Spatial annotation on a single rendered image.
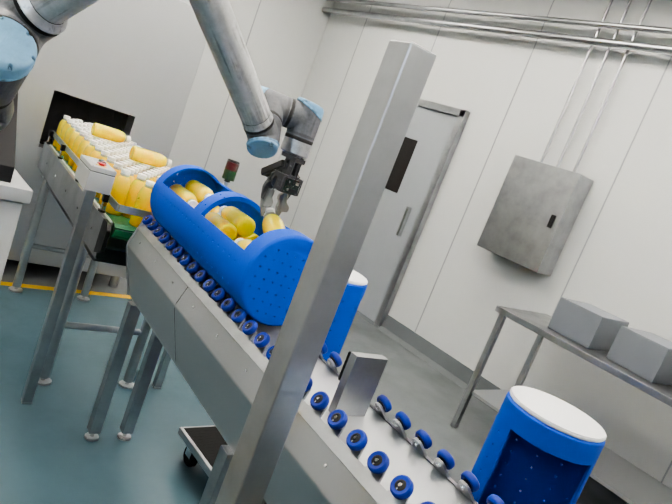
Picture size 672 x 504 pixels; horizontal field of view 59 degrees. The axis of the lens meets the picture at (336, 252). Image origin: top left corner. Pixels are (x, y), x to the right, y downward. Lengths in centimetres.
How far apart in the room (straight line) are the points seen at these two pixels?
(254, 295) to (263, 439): 66
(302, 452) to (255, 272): 53
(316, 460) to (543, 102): 443
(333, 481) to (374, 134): 71
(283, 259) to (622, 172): 360
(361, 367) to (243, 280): 45
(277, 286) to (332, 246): 74
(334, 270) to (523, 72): 472
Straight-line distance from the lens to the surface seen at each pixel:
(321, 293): 101
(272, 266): 168
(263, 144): 169
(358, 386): 143
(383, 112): 98
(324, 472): 133
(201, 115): 706
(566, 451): 175
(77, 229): 265
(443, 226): 561
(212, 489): 180
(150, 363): 268
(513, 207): 499
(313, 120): 183
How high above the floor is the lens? 151
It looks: 10 degrees down
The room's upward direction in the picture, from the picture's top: 21 degrees clockwise
